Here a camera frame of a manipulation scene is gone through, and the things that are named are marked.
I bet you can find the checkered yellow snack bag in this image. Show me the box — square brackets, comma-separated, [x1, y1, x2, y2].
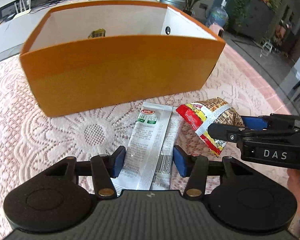
[176, 97, 244, 157]

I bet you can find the white silver snack packet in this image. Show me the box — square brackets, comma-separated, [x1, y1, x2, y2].
[112, 102, 183, 195]

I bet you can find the pink small heater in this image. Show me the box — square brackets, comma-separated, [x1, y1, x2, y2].
[209, 23, 224, 38]

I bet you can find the blue water jug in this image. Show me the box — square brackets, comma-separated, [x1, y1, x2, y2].
[205, 0, 229, 28]

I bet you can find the orange cardboard box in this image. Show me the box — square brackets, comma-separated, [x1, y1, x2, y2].
[20, 0, 225, 117]

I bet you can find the yellow peanut snack bag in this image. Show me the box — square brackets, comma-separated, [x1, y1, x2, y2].
[88, 28, 106, 38]

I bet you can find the grey metal trash bin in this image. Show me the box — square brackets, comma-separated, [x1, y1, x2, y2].
[159, 0, 185, 10]

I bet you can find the white wifi router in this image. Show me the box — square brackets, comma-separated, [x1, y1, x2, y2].
[14, 0, 32, 19]

